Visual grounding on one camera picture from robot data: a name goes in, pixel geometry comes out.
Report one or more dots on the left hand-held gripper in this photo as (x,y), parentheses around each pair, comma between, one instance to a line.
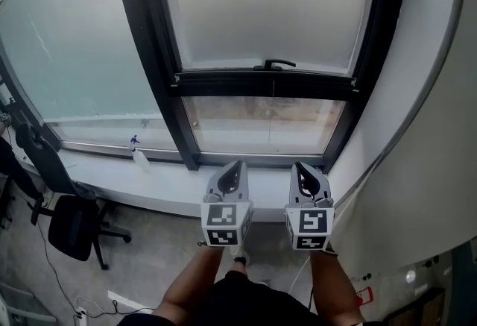
(223,222)

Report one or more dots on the person's black clothing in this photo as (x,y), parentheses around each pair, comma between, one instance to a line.
(242,302)

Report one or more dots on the person's white shoe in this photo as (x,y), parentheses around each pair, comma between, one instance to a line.
(237,251)

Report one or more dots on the black insect screen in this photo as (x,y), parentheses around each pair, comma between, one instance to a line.
(261,80)

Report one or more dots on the grey floor rack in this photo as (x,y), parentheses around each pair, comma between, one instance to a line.
(22,307)

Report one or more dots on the black framed window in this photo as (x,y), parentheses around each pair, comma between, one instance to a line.
(156,56)

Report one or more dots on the white power strip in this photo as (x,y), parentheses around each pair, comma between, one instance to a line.
(81,307)

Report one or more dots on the black office chair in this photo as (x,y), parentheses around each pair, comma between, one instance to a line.
(72,227)

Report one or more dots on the clear spray bottle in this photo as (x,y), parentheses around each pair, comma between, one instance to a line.
(139,158)

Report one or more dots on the white window sill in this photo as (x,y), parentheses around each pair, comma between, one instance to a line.
(167,182)

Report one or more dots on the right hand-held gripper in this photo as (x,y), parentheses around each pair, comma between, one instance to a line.
(311,224)

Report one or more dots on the person's right forearm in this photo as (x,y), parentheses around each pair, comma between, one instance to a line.
(331,287)

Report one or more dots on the brown wooden cabinet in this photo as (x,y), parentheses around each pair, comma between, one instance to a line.
(421,307)

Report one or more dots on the red tag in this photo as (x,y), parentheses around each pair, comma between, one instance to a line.
(364,296)

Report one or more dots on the person's left forearm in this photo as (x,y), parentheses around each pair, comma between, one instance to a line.
(186,287)

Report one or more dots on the large frosted window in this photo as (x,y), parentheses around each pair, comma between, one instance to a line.
(74,56)

